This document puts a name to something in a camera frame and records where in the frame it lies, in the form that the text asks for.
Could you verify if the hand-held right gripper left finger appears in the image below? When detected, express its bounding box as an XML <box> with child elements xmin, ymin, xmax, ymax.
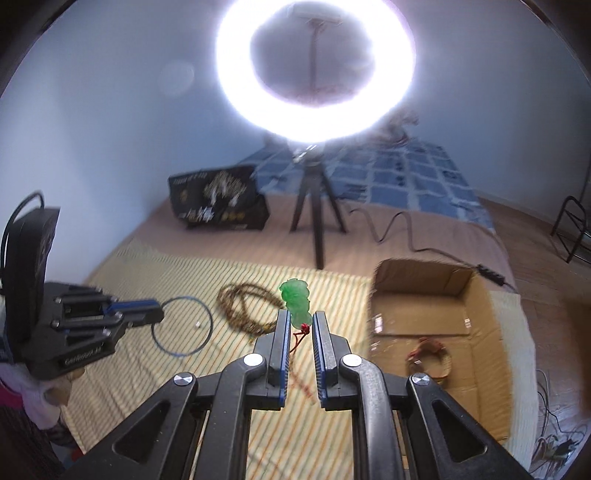
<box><xmin>60</xmin><ymin>309</ymin><xmax>293</xmax><ymax>480</ymax></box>

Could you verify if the black bag with gold print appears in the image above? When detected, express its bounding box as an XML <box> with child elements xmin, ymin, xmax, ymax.
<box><xmin>168</xmin><ymin>163</ymin><xmax>270</xmax><ymax>230</ymax></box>

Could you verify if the person's left hand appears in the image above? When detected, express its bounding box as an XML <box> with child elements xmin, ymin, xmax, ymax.
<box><xmin>45</xmin><ymin>371</ymin><xmax>75</xmax><ymax>406</ymax></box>

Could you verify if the green jade pendant red cord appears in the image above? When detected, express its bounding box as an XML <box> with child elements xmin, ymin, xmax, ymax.
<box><xmin>279</xmin><ymin>279</ymin><xmax>312</xmax><ymax>357</ymax></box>

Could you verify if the tangle of thin cables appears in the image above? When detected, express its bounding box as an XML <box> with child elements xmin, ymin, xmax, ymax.
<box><xmin>530</xmin><ymin>369</ymin><xmax>588</xmax><ymax>468</ymax></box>

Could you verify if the blue patchwork quilt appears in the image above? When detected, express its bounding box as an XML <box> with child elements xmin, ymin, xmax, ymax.
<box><xmin>252</xmin><ymin>135</ymin><xmax>496</xmax><ymax>230</ymax></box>

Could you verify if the brown cloth heap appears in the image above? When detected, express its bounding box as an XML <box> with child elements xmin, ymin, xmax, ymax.
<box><xmin>376</xmin><ymin>108</ymin><xmax>422</xmax><ymax>145</ymax></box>

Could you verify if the white ring light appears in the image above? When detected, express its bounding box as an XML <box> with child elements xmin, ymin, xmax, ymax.
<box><xmin>214</xmin><ymin>0</ymin><xmax>417</xmax><ymax>145</ymax></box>

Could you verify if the brown bracelet with red tassel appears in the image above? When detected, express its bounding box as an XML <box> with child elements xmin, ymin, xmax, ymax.
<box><xmin>405</xmin><ymin>337</ymin><xmax>456</xmax><ymax>385</ymax></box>

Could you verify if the black metal rack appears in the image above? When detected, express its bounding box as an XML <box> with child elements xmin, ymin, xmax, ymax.
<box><xmin>551</xmin><ymin>196</ymin><xmax>591</xmax><ymax>265</ymax></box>

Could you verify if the brown bead necklace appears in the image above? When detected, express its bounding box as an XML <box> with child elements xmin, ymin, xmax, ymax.
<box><xmin>217</xmin><ymin>283</ymin><xmax>309</xmax><ymax>397</ymax></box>

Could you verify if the dark patterned clothing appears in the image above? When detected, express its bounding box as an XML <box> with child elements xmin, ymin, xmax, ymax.
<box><xmin>0</xmin><ymin>406</ymin><xmax>70</xmax><ymax>480</ymax></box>

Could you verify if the thin blue bangle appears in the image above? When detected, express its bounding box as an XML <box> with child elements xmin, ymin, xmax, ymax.
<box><xmin>151</xmin><ymin>295</ymin><xmax>214</xmax><ymax>357</ymax></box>

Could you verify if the brown bed sheet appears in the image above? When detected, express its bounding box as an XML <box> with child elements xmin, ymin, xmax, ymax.
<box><xmin>85</xmin><ymin>194</ymin><xmax>515</xmax><ymax>305</ymax></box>

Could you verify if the phone holder on pole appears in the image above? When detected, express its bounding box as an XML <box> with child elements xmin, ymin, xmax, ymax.
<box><xmin>294</xmin><ymin>2</ymin><xmax>346</xmax><ymax>95</ymax></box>

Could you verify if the yellow striped mat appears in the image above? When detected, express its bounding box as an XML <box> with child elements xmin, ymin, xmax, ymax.
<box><xmin>59</xmin><ymin>237</ymin><xmax>539</xmax><ymax>480</ymax></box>

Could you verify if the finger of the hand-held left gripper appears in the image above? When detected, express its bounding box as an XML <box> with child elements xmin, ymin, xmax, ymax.
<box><xmin>52</xmin><ymin>281</ymin><xmax>164</xmax><ymax>320</ymax></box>
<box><xmin>50</xmin><ymin>310</ymin><xmax>165</xmax><ymax>352</ymax></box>

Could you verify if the cardboard box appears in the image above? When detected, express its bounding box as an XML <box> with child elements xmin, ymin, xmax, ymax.
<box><xmin>366</xmin><ymin>258</ymin><xmax>537</xmax><ymax>445</ymax></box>

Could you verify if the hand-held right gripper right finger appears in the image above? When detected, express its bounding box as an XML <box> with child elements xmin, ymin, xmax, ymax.
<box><xmin>312</xmin><ymin>311</ymin><xmax>532</xmax><ymax>480</ymax></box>

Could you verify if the black power cable with switch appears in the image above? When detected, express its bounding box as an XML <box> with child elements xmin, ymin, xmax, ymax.
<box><xmin>348</xmin><ymin>210</ymin><xmax>519</xmax><ymax>292</ymax></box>

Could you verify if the black tripod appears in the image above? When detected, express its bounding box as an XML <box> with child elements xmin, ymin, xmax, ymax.
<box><xmin>288</xmin><ymin>142</ymin><xmax>348</xmax><ymax>271</ymax></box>

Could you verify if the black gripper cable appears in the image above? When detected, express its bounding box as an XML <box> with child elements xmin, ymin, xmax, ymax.
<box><xmin>0</xmin><ymin>191</ymin><xmax>47</xmax><ymax>296</ymax></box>

